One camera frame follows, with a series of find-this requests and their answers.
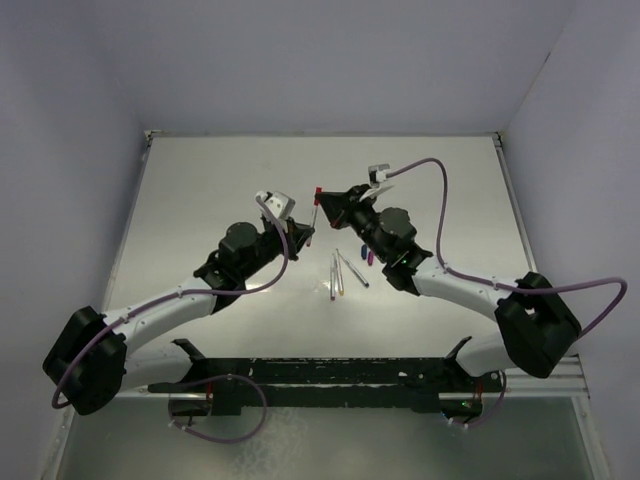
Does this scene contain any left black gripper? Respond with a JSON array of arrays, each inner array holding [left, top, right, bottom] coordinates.
[[239, 215, 312, 280]]

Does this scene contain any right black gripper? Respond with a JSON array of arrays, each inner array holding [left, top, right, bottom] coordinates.
[[315, 186, 389, 263]]

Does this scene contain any red marker pen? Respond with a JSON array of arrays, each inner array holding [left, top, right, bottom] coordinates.
[[306, 186, 322, 247]]

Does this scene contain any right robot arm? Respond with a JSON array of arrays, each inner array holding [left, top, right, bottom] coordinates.
[[315, 185, 581, 391]]

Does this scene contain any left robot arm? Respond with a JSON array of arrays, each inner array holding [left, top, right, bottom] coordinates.
[[43, 218, 315, 415]]

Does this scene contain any yellow marker pen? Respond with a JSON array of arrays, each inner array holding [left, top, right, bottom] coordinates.
[[334, 248, 345, 296]]

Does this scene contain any purple marker pen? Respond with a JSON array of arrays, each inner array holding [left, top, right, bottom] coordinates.
[[330, 254, 338, 301]]

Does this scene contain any blue marker pen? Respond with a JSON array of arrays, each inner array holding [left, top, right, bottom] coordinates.
[[336, 249, 370, 288]]

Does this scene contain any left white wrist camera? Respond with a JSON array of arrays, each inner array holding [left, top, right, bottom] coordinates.
[[256, 191, 296, 221]]

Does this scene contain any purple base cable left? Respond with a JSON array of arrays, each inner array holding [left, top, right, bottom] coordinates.
[[167, 370, 271, 443]]

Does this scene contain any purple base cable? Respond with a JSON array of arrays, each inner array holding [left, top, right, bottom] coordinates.
[[447, 369, 509, 431], [167, 370, 271, 443]]

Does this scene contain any black base frame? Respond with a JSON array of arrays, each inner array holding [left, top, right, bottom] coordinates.
[[149, 339, 504, 419]]

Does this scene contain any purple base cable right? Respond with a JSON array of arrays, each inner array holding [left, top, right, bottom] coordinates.
[[447, 369, 509, 431]]

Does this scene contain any aluminium rail right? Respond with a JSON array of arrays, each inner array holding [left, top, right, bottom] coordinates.
[[491, 133, 589, 398]]

